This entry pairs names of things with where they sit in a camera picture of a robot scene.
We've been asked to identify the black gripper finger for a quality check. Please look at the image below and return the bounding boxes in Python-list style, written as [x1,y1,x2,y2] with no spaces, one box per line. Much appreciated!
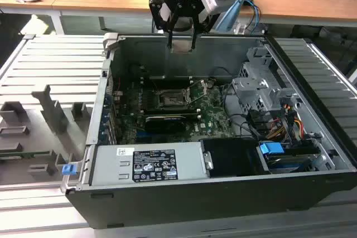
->
[149,0,182,49]
[190,3,216,51]

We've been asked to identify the CPU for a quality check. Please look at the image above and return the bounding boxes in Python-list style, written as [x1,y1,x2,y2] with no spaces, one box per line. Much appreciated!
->
[170,40,194,54]

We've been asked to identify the locking lever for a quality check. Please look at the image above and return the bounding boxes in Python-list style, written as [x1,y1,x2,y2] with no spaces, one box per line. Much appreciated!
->
[139,65,162,94]

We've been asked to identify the metal socket cover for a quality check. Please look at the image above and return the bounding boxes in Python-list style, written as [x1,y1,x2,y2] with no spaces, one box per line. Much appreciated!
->
[183,79,209,104]

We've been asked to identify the blue expansion slot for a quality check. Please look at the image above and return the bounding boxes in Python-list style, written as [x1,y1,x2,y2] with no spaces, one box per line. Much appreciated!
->
[136,130,168,142]

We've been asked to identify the black case fan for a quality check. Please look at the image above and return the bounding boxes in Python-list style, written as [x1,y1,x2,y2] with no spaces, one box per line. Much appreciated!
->
[125,61,148,84]

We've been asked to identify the silver drive cage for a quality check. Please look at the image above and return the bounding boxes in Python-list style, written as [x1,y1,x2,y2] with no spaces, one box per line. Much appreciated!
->
[231,47,302,116]

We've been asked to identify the green motherboard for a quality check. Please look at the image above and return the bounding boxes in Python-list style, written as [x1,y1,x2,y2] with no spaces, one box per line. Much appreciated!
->
[111,77,238,144]

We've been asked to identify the black graphics card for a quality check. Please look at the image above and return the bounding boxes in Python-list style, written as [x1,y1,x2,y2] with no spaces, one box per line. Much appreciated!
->
[143,114,187,135]

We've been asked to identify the grey parts rack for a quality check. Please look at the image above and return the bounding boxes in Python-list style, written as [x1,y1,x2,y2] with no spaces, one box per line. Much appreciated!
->
[0,83,93,186]

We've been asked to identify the hard disk in blue carrier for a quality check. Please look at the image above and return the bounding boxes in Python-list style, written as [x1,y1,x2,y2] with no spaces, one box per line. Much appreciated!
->
[258,142,313,173]

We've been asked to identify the grey power supply unit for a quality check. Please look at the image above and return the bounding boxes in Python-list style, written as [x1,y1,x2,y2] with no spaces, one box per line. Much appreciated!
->
[89,142,210,187]

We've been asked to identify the blue case latch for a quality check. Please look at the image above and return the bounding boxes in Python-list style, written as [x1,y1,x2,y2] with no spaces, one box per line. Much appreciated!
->
[61,164,78,177]

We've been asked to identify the black PC case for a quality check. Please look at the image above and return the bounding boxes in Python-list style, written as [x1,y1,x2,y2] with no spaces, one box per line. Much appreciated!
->
[64,32,357,230]

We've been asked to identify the green RAM stick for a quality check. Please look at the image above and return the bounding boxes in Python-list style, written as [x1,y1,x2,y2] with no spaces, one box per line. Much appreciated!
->
[0,150,55,160]

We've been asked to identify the blue cable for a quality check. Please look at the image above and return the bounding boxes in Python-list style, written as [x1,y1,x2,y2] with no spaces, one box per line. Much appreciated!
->
[245,0,262,34]

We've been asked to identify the yellow red wire bundle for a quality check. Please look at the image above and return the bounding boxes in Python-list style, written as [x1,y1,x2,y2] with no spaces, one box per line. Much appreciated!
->
[267,104,305,141]

